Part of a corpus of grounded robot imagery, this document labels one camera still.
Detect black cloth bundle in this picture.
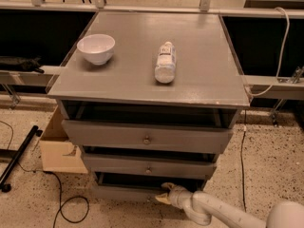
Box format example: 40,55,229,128
0,56,44,73

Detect white plastic bottle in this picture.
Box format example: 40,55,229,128
155,42,176,84

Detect black floor cable right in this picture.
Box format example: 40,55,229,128
240,109,248,212

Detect cardboard box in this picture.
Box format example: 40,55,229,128
39,107,88,174

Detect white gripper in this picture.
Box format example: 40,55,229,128
155,182,193,209

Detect black floor cable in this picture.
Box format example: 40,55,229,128
240,109,248,212
0,120,90,228

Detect white ceramic bowl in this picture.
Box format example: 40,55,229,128
77,34,116,66

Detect black floor cable left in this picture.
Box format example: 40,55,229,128
0,120,90,228

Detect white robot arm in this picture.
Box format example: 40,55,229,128
155,182,304,228

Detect grey drawer cabinet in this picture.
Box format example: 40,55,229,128
47,10,252,200

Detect grey bottom drawer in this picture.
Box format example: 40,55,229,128
91,172,206,202

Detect grey middle drawer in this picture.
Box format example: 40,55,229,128
83,154,216,179

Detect grey top drawer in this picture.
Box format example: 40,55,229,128
62,120,233,154

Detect black metal stand bar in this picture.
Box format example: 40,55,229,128
0,125,42,193

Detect grey drawer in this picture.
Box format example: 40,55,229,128
62,120,233,154
91,172,206,202
83,154,216,179

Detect white hanging cable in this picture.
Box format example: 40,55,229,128
245,7,291,98

